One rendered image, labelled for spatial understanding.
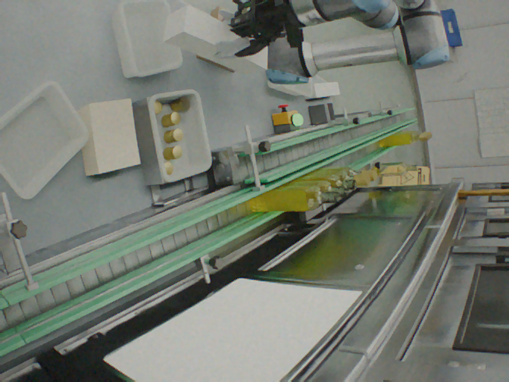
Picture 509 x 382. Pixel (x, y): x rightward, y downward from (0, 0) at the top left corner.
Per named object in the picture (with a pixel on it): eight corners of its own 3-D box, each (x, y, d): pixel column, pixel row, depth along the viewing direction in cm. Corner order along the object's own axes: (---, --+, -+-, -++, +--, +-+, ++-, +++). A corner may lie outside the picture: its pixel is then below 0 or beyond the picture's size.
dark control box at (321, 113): (310, 123, 163) (327, 122, 157) (307, 106, 161) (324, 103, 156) (320, 122, 169) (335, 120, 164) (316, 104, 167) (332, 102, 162)
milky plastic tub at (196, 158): (145, 186, 98) (165, 184, 92) (130, 102, 94) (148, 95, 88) (192, 170, 111) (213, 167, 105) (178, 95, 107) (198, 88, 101)
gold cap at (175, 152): (161, 148, 100) (171, 146, 97) (171, 146, 103) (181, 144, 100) (163, 161, 101) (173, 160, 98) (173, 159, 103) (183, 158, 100)
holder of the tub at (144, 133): (150, 205, 99) (167, 205, 94) (129, 104, 94) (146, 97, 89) (195, 189, 112) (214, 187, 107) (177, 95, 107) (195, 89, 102)
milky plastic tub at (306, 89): (260, 49, 140) (279, 44, 134) (293, 64, 157) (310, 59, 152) (261, 90, 140) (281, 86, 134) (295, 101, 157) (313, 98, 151)
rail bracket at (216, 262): (179, 280, 90) (219, 289, 81) (172, 255, 88) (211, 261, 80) (191, 274, 93) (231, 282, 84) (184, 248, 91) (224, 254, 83)
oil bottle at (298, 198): (251, 211, 110) (317, 211, 97) (247, 192, 109) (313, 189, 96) (263, 205, 115) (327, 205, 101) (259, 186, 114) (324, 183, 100)
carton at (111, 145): (85, 176, 84) (98, 173, 79) (76, 111, 81) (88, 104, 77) (124, 166, 93) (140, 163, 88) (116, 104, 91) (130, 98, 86)
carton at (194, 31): (167, 16, 66) (187, 4, 62) (247, 52, 85) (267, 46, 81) (163, 41, 66) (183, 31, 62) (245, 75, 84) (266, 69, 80)
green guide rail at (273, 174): (244, 183, 108) (268, 182, 103) (243, 180, 108) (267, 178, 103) (407, 120, 239) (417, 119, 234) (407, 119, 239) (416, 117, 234)
